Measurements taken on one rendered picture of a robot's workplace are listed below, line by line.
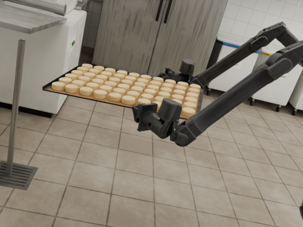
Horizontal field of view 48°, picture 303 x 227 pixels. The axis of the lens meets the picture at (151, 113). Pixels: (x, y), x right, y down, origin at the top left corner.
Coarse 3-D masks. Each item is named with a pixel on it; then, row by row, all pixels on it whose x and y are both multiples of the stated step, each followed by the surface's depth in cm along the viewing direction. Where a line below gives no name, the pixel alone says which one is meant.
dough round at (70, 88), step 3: (69, 84) 132; (72, 84) 133; (66, 87) 129; (69, 87) 129; (72, 87) 129; (75, 87) 130; (66, 90) 129; (69, 90) 129; (72, 90) 129; (75, 90) 130
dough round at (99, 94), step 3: (96, 90) 130; (99, 90) 131; (102, 90) 131; (96, 93) 128; (99, 93) 128; (102, 93) 128; (105, 93) 129; (96, 96) 128; (99, 96) 128; (102, 96) 128; (105, 96) 129
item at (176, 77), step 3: (165, 69) 164; (168, 69) 164; (171, 69) 162; (165, 72) 164; (174, 72) 160; (174, 75) 164; (177, 75) 165; (174, 78) 163; (177, 78) 164; (180, 78) 165; (177, 81) 164
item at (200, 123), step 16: (288, 64) 100; (256, 80) 104; (272, 80) 103; (224, 96) 107; (240, 96) 106; (208, 112) 108; (224, 112) 108; (176, 128) 113; (192, 128) 109; (176, 144) 111
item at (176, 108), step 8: (168, 104) 108; (176, 104) 108; (160, 112) 110; (168, 112) 108; (176, 112) 109; (168, 120) 109; (176, 120) 110; (176, 136) 109; (184, 136) 108; (184, 144) 109
